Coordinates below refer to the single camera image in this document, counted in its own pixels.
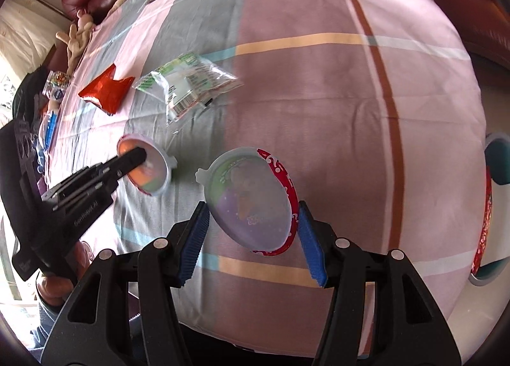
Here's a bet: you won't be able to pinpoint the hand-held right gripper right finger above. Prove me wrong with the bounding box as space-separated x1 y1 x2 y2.
297 200 463 366

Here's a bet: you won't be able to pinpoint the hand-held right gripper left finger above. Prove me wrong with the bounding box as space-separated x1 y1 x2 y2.
40 201 211 366

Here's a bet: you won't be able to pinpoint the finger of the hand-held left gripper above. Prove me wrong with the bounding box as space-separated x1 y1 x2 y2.
93 146 149 191

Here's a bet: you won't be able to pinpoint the plastic egg half orange inside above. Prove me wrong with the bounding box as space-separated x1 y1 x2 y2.
117 133 177 196

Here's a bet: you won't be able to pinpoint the plastic egg half red rim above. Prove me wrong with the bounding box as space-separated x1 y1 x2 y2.
195 146 300 257

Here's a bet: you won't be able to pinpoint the person's left hand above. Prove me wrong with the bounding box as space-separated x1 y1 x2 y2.
38 240 96 305

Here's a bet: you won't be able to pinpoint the red snack packet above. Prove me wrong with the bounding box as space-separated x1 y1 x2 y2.
77 64 136 115

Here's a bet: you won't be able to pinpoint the black bag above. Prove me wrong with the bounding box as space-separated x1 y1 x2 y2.
0 67 53 239

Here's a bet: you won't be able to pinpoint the clear green printed plastic wrapper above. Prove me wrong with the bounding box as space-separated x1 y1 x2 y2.
133 51 244 125

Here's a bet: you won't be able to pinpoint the small colourful packet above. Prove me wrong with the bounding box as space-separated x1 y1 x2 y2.
43 70 73 103

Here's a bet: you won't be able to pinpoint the person's blue trousers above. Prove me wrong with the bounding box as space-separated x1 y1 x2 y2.
30 296 62 353

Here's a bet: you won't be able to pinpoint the beige plush toy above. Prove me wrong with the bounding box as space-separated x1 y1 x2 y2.
56 0 127 73

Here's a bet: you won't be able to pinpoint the pink striped quilt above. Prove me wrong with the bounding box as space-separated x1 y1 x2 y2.
38 0 489 359

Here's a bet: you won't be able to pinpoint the cream curtain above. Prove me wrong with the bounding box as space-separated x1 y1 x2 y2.
0 0 57 86

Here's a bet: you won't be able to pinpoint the red patterned packet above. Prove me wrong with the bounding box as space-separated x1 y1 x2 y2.
470 167 495 276

